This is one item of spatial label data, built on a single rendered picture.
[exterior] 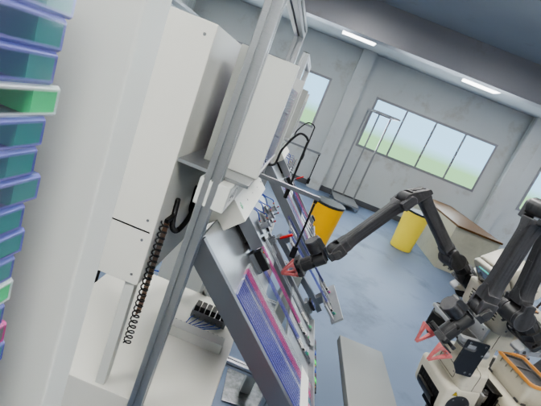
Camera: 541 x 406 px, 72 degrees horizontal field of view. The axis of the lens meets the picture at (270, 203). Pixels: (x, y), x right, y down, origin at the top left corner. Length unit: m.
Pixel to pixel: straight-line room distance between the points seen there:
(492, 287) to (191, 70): 1.16
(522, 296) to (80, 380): 1.46
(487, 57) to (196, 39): 4.81
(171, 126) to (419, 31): 4.56
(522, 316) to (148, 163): 1.29
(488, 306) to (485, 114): 7.79
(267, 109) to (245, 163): 0.16
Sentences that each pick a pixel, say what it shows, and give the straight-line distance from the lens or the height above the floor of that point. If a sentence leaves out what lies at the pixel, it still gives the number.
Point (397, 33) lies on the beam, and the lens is 5.25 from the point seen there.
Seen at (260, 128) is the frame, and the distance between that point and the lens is 1.03.
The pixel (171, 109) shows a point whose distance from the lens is 0.98.
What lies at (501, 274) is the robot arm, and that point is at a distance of 1.47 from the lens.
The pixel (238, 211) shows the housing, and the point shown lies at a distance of 1.17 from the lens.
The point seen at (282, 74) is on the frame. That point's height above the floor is 1.68.
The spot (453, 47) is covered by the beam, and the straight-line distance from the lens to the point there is 5.40.
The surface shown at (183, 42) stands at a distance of 0.97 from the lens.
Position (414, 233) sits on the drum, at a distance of 6.64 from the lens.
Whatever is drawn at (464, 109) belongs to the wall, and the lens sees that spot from 8.96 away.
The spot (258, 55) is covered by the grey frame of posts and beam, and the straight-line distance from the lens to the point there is 0.89.
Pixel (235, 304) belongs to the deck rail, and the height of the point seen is 1.07.
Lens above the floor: 1.63
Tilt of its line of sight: 16 degrees down
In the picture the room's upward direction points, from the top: 22 degrees clockwise
